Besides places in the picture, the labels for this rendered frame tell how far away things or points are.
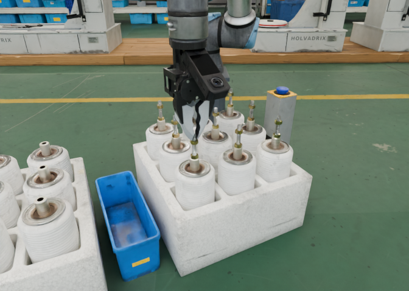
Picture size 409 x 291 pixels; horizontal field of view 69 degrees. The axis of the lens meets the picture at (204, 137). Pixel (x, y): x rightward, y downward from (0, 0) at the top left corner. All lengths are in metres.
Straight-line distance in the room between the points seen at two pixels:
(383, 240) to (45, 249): 0.85
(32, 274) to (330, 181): 0.94
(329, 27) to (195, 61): 2.47
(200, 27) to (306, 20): 2.47
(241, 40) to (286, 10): 4.02
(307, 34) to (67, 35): 2.05
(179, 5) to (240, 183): 0.42
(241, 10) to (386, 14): 2.20
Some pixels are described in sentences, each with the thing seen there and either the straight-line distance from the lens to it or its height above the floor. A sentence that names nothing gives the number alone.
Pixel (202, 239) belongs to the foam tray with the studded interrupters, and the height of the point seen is 0.10.
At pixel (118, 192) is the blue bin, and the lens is 0.98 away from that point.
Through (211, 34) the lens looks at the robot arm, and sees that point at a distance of 1.19.
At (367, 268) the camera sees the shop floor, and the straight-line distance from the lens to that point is 0.91.
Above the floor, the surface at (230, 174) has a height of 0.23.
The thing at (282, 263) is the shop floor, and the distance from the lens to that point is 0.85.
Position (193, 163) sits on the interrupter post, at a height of 0.27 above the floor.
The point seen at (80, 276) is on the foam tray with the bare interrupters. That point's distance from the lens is 0.68.
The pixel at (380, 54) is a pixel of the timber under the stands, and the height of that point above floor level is 0.07.
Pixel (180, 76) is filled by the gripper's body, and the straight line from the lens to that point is 0.59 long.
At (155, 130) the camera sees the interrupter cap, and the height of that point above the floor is 0.25.
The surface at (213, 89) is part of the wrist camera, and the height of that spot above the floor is 0.47.
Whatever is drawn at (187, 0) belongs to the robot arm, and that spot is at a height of 0.61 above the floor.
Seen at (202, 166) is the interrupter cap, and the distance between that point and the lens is 0.70.
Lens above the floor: 0.64
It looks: 28 degrees down
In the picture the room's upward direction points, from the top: straight up
